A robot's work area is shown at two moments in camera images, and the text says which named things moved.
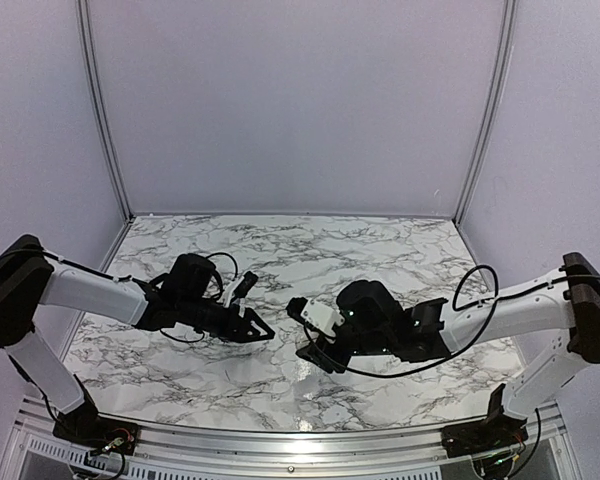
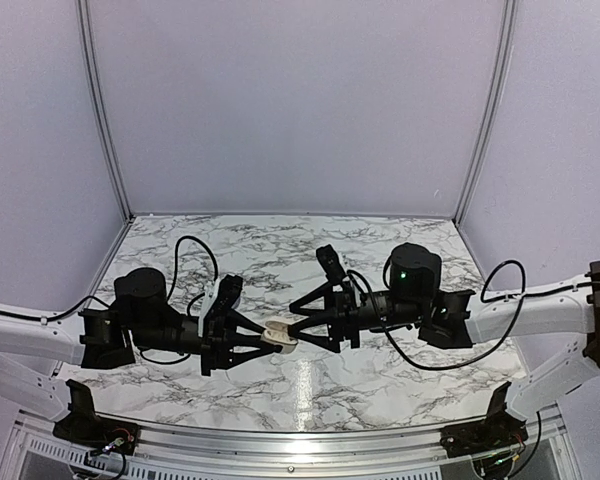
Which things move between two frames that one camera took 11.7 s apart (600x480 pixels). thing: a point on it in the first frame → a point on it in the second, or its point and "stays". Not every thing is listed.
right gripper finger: (317, 356) → (329, 343)
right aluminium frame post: (504, 50) stays
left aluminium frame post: (96, 88) stays
